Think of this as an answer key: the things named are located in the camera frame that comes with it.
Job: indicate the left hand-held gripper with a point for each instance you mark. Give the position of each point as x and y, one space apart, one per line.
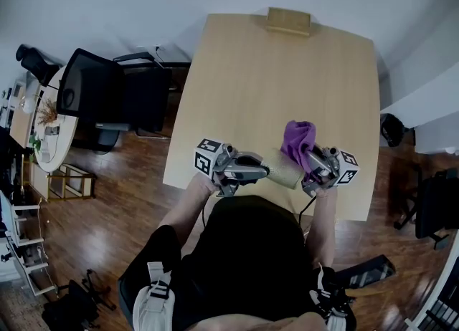
207 159

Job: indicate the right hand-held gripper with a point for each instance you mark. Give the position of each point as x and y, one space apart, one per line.
346 170

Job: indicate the purple cloth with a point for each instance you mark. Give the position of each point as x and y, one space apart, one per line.
299 136

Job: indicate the beige textured mug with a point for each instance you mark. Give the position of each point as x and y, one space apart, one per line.
283 169

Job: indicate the person's right forearm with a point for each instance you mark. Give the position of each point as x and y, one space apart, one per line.
322 225

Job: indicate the person's left forearm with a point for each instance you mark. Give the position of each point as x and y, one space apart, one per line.
186 202

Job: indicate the black bag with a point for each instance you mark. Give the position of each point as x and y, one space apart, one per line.
391 129

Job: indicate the person's black shirt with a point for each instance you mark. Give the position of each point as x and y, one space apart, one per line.
247 261

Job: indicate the white cabinet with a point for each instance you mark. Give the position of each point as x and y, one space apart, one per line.
426 107

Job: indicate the black folding chair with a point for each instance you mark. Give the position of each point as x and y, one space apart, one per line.
434 207

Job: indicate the black mesh office chair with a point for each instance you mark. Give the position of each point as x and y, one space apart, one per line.
93 89

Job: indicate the gold metal rack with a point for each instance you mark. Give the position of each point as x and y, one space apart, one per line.
71 182

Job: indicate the white round table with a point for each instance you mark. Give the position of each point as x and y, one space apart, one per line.
61 136

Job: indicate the dried brown plant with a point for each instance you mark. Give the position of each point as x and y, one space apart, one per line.
47 112

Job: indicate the green potted plant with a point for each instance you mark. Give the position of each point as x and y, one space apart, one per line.
35 142

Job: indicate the black tripod stand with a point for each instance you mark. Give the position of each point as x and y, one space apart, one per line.
77 304

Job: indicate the white globe lamp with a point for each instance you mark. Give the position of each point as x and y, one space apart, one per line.
26 105

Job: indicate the white shelf rack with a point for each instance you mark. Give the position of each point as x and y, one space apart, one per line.
25 250

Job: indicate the black padded chair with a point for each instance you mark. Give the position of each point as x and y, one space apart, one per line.
34 61

